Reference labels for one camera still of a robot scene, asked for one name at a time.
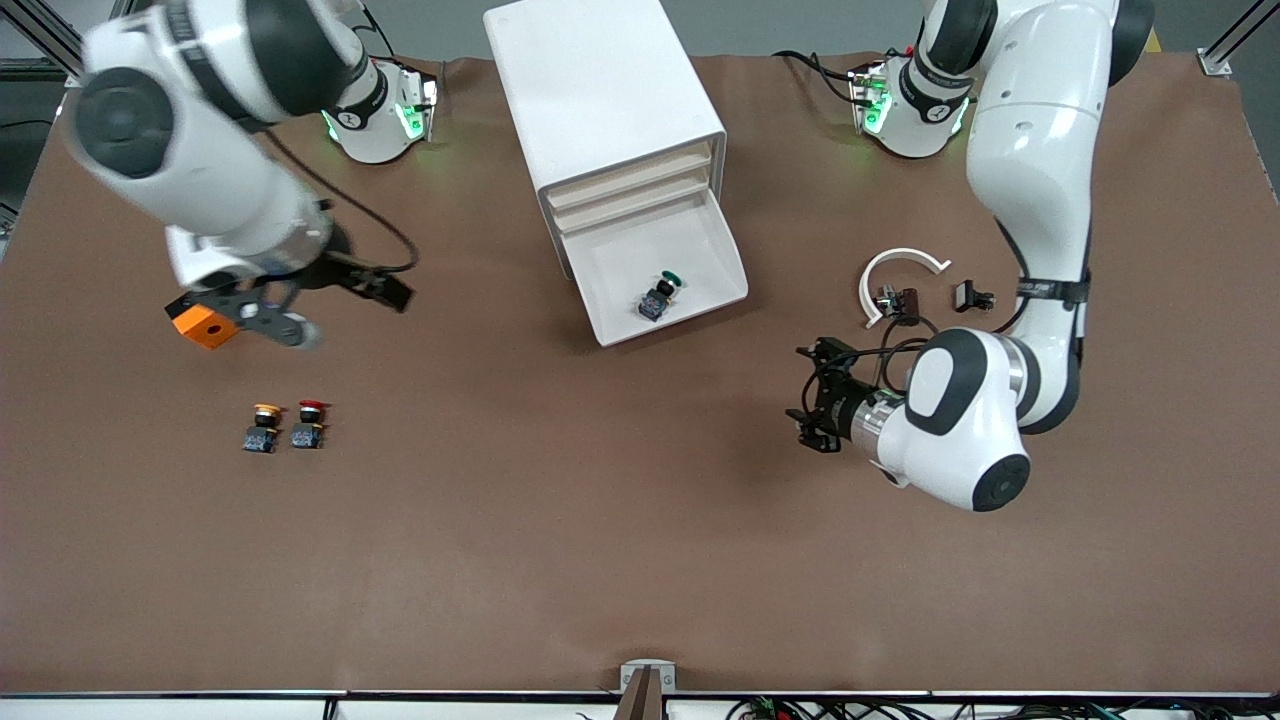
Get green push button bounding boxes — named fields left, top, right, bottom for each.
left=638, top=270, right=683, bottom=323

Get red push button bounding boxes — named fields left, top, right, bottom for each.
left=291, top=400, right=331, bottom=450

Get yellow push button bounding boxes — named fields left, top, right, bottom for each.
left=243, top=403, right=284, bottom=454

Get white curved plastic part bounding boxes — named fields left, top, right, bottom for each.
left=858, top=247, right=952, bottom=330

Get brown electrical component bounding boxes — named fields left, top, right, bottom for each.
left=875, top=285, right=921, bottom=327

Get brown table mat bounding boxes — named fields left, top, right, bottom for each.
left=0, top=55, right=1280, bottom=696

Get orange button enclosure box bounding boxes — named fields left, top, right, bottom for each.
left=165, top=292, right=246, bottom=351

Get grey metal bracket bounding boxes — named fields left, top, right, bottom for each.
left=620, top=660, right=677, bottom=693

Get tangled black cables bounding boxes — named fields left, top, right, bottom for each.
left=728, top=697, right=1280, bottom=720

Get black arm base cable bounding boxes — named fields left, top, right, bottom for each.
left=775, top=50, right=863, bottom=101

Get brown camera post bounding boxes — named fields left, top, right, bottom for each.
left=612, top=668, right=667, bottom=720

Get aluminium frame profile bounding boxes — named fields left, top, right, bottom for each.
left=0, top=0, right=136, bottom=89
left=1197, top=0, right=1280, bottom=77

